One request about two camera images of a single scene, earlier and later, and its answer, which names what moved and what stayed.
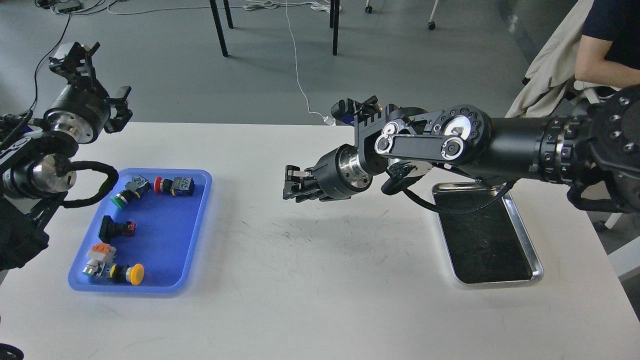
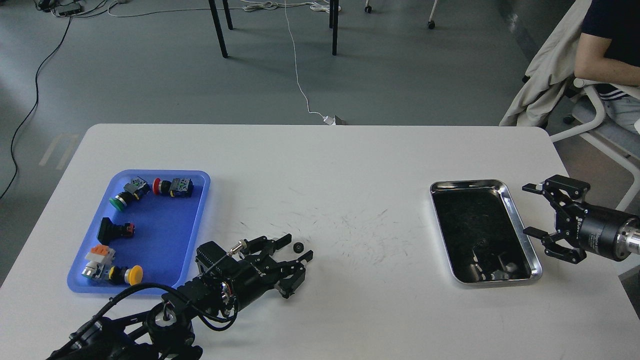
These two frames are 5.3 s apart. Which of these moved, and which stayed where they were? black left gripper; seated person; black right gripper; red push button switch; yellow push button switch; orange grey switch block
Moved: black right gripper; black left gripper
Stayed: yellow push button switch; seated person; orange grey switch block; red push button switch
